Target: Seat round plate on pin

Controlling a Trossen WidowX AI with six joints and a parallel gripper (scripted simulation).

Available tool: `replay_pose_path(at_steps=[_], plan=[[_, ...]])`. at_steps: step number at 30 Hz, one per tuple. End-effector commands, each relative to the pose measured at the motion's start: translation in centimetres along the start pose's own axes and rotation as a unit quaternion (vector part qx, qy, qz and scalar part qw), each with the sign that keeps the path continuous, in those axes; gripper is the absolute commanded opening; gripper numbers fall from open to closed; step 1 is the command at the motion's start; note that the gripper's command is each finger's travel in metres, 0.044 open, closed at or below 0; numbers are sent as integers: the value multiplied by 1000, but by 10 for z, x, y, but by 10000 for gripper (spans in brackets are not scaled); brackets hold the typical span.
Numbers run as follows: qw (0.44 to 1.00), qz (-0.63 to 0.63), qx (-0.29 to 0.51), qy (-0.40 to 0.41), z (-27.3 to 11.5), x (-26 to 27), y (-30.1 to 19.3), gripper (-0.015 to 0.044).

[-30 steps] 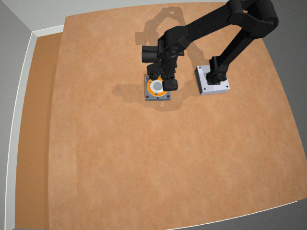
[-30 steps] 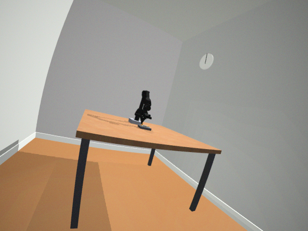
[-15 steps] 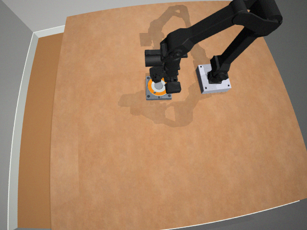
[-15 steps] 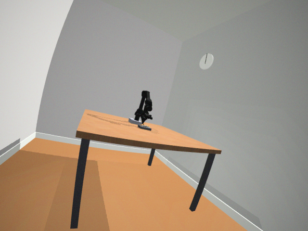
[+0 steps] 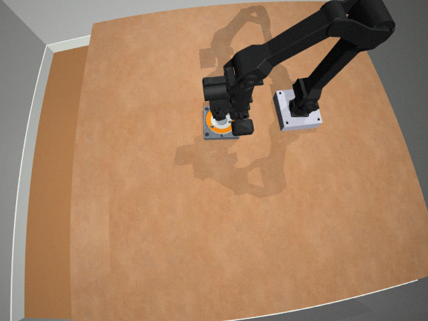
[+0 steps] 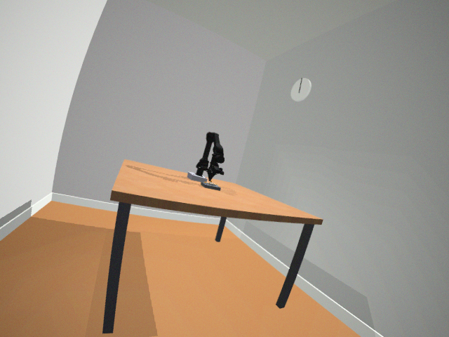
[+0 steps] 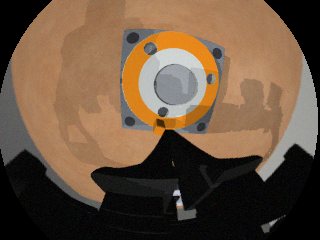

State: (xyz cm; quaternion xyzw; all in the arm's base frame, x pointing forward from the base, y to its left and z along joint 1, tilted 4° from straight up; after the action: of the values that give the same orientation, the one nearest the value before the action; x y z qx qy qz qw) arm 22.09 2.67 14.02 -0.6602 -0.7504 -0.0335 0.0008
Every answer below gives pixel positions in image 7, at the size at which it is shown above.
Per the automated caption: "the orange round plate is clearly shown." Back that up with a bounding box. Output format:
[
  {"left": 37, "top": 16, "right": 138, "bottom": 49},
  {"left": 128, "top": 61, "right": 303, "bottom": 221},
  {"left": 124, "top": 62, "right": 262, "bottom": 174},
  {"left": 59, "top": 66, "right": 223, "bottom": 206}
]
[{"left": 121, "top": 31, "right": 219, "bottom": 136}]

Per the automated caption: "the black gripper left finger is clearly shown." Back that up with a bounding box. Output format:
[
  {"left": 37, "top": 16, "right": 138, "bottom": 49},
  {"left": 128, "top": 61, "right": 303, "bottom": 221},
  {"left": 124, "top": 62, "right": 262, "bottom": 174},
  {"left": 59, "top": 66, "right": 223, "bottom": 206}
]
[{"left": 91, "top": 129, "right": 179, "bottom": 212}]

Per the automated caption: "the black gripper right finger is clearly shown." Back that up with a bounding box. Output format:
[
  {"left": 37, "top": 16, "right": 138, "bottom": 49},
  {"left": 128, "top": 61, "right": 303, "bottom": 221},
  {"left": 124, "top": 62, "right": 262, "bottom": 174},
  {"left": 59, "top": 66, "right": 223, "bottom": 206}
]
[{"left": 169, "top": 129, "right": 263, "bottom": 211}]

